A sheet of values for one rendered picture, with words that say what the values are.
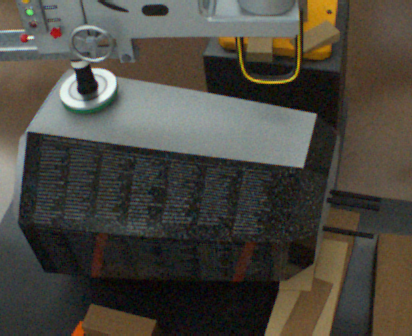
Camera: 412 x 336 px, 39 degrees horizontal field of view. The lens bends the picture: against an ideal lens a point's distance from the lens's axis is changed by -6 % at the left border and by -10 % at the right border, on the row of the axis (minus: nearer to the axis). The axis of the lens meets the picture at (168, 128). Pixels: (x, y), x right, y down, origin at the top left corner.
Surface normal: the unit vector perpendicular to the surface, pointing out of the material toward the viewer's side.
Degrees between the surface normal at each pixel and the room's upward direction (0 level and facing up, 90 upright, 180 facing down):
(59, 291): 0
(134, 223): 45
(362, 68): 0
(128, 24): 90
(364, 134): 0
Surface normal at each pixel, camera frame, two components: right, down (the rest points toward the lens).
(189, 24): -0.15, 0.71
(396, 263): -0.13, -0.70
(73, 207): -0.29, 0.00
